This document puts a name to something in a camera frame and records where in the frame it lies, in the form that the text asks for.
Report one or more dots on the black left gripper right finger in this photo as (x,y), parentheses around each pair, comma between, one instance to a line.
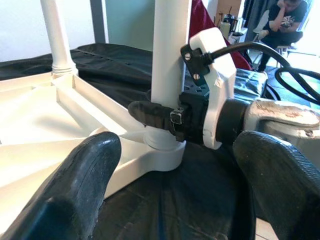
(282,190)

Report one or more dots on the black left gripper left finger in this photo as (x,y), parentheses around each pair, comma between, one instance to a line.
(75,187)

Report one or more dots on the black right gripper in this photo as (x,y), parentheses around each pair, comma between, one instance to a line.
(195,117)

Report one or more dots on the white plastic table leg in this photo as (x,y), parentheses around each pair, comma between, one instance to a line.
(57,37)
(170,50)

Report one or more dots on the white plastic table top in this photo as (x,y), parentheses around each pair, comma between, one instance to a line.
(50,120)

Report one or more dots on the black plastic table cover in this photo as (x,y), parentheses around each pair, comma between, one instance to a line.
(175,200)

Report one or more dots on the dark red cloth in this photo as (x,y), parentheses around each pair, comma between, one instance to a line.
(200,20)

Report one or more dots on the dark window curtain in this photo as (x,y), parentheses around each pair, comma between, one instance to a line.
(250,12)

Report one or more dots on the seated person in black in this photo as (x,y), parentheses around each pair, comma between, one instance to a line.
(285,25)

